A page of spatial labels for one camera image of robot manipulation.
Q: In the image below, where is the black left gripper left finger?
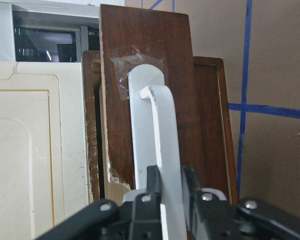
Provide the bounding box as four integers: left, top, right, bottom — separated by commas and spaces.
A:
129, 165, 162, 240

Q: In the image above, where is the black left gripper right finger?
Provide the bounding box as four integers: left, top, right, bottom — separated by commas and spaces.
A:
181, 165, 228, 240

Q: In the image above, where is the dark wooden drawer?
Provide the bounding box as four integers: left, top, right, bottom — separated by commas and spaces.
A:
99, 4, 203, 240

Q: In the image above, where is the dark wooden drawer cabinet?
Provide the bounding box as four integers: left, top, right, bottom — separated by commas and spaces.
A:
82, 50, 239, 205

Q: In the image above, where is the cream plastic storage box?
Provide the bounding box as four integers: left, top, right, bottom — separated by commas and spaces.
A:
0, 61, 89, 240

